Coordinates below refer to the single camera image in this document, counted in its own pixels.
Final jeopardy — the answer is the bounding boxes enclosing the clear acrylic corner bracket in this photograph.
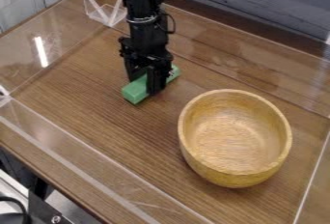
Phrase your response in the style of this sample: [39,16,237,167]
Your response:
[83,0,127,27]

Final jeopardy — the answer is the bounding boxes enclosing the black cable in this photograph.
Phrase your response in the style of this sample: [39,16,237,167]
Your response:
[0,196,30,224]

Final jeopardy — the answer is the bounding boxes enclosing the black metal clamp bracket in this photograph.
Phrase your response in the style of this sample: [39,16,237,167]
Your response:
[27,192,75,224]

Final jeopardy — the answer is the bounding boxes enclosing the clear acrylic tray walls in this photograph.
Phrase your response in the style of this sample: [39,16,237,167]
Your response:
[0,0,330,224]

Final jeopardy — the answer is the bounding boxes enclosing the green rectangular block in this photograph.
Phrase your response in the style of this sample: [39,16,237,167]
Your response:
[122,65,181,104]

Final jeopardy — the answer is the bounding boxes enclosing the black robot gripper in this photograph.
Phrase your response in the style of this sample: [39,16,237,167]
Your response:
[119,16,174,95]

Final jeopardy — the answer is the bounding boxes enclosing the brown wooden bowl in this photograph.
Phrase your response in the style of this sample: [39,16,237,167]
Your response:
[178,89,293,188]

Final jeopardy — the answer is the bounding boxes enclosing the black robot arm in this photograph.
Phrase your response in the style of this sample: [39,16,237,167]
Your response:
[119,0,176,95]

